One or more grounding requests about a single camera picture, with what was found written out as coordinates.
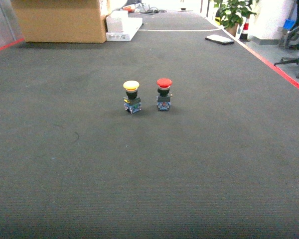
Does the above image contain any yellow mushroom push button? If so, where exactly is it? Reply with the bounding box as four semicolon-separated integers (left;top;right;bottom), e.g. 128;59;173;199
123;80;142;114

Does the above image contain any red mushroom push button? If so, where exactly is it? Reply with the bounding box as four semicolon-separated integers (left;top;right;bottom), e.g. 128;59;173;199
156;78;172;111

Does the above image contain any white flat box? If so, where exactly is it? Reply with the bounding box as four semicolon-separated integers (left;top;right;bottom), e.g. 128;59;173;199
106;17;143;42

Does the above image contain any small white box on top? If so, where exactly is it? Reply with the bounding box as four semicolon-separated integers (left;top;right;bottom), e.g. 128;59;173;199
106;10;129;32

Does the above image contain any black flat tablet device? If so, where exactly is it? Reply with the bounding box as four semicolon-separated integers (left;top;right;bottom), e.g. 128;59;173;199
205;34;235;45

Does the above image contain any red white traffic cone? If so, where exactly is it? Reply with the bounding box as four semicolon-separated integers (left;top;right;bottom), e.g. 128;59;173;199
239;18;249;42

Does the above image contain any large cardboard box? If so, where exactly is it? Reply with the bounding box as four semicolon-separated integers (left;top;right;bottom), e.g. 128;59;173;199
11;0;110;43

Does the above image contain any green potted plant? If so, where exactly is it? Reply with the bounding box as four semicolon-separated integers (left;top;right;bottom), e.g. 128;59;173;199
214;0;257;37

